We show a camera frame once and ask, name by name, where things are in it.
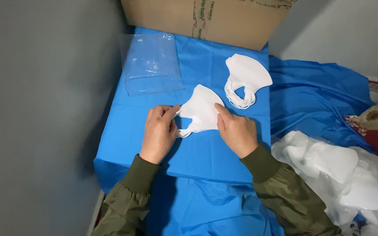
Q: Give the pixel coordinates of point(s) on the loose stack of white masks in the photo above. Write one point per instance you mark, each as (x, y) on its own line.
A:
(246, 73)

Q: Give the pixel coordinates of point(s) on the stack of white masks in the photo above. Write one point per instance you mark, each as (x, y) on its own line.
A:
(200, 106)
(246, 73)

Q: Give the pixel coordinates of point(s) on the person's right hand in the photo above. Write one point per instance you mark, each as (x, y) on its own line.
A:
(238, 132)

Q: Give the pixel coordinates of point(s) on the person's left hand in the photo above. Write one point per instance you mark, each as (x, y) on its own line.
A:
(158, 134)

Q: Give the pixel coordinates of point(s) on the clear bag of white masks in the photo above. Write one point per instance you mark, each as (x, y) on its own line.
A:
(336, 173)

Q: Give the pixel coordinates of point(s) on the stack of clear plastic bags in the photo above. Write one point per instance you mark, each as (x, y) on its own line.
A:
(151, 64)

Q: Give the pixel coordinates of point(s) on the blue plastic sheet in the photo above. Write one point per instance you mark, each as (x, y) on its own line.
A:
(208, 137)

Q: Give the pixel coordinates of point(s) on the brown cardboard box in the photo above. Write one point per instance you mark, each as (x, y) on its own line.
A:
(208, 19)

